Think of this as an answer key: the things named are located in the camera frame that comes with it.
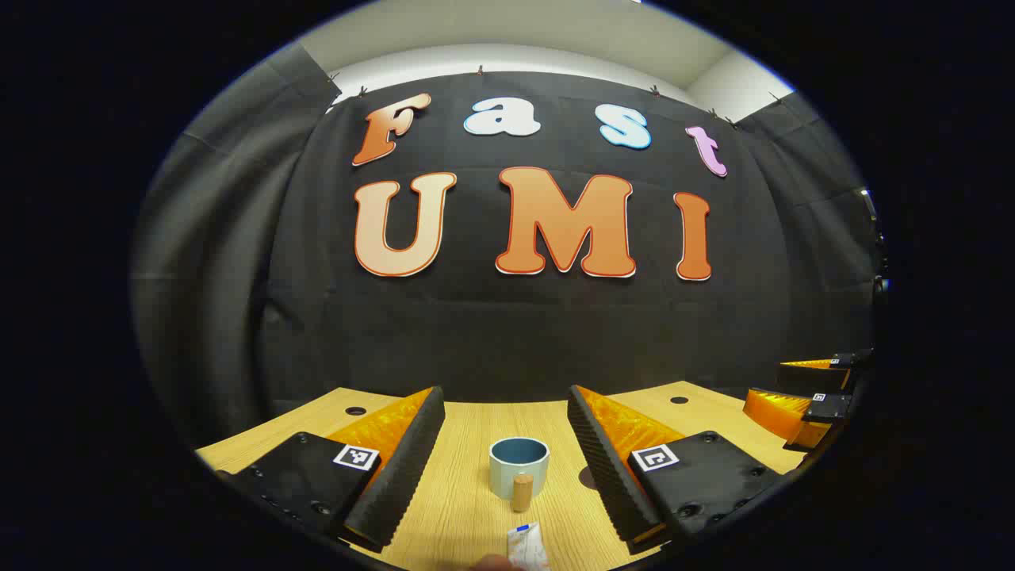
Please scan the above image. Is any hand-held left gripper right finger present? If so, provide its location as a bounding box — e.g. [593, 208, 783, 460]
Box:
[566, 385, 782, 556]

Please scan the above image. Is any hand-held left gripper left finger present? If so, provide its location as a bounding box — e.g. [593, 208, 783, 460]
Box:
[216, 386, 446, 554]

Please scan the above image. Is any light blue cup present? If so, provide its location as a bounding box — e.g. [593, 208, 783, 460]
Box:
[488, 436, 551, 513]

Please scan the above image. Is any white toothpaste tube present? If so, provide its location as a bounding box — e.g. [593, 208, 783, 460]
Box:
[506, 522, 551, 571]

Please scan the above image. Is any wooden desktop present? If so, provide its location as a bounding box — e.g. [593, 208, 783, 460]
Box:
[194, 381, 810, 571]

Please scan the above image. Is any black backdrop cloth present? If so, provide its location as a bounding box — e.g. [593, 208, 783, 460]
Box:
[131, 44, 885, 453]

